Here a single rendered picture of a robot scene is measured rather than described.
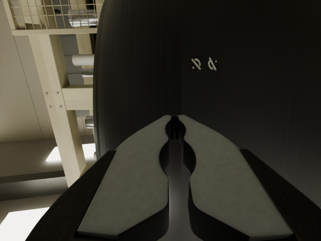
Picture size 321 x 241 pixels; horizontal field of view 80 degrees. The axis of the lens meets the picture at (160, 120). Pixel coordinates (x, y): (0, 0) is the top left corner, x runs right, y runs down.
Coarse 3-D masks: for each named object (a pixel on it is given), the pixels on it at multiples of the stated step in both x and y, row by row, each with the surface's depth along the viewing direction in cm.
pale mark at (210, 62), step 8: (192, 56) 18; (200, 56) 18; (208, 56) 18; (216, 56) 18; (192, 64) 18; (200, 64) 18; (208, 64) 18; (216, 64) 18; (192, 72) 18; (200, 72) 18; (208, 72) 18; (216, 72) 18
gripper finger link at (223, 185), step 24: (192, 120) 11; (192, 144) 9; (216, 144) 9; (192, 168) 9; (216, 168) 8; (240, 168) 8; (192, 192) 7; (216, 192) 7; (240, 192) 7; (264, 192) 7; (192, 216) 7; (216, 216) 6; (240, 216) 6; (264, 216) 6; (216, 240) 6; (240, 240) 6; (264, 240) 6
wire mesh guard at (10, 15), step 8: (8, 0) 69; (8, 8) 69; (8, 16) 70; (16, 16) 71; (24, 16) 71; (16, 24) 72; (24, 24) 72; (32, 24) 72; (40, 24) 72; (48, 24) 72; (56, 24) 71; (64, 24) 71; (72, 24) 71; (80, 24) 71; (88, 24) 71; (96, 24) 71; (16, 32) 72; (24, 32) 72; (32, 32) 72; (40, 32) 72; (48, 32) 72; (56, 32) 72; (64, 32) 72; (72, 32) 72; (80, 32) 72; (88, 32) 72; (96, 32) 71
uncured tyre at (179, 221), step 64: (128, 0) 21; (192, 0) 20; (256, 0) 19; (320, 0) 19; (128, 64) 19; (256, 64) 18; (320, 64) 18; (128, 128) 19; (256, 128) 18; (320, 128) 18; (320, 192) 20
